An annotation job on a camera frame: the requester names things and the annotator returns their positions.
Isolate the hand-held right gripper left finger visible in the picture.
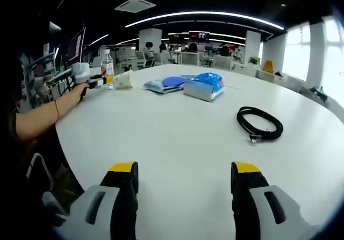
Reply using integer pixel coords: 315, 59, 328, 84
58, 161, 139, 240

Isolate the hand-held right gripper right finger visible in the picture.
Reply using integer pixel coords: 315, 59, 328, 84
231, 161, 307, 240

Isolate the clear plastic water bottle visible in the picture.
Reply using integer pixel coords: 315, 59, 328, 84
101, 49, 115, 89

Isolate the white paper cup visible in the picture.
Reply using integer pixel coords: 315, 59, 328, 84
112, 70, 134, 90

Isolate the wet wipes pack blue lid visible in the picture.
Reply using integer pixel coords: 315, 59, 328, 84
142, 75, 189, 95

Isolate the black cable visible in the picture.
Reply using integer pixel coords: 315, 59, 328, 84
236, 106, 284, 144

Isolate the blue tissue pack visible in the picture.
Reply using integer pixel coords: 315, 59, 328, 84
183, 72, 225, 102

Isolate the person's left hand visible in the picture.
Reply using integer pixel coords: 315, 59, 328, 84
70, 85, 87, 103

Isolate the ceiling air conditioner vent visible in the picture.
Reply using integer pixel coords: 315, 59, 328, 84
114, 0, 157, 13

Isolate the white table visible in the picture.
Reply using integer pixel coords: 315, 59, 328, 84
55, 63, 344, 240

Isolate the grey office chair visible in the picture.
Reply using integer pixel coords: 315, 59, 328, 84
25, 152, 68, 216

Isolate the row of white office chairs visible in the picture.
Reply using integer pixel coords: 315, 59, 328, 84
118, 50, 234, 71

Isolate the curved ceiling light strip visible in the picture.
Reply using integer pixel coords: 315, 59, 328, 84
125, 11, 285, 31

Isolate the orange bag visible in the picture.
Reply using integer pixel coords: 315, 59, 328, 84
262, 60, 275, 73

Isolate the narrow bright window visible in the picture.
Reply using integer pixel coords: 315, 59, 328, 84
284, 24, 311, 81

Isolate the large bright window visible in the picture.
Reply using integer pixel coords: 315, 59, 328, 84
321, 15, 344, 90

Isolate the wall screen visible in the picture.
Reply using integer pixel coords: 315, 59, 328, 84
189, 30, 210, 42

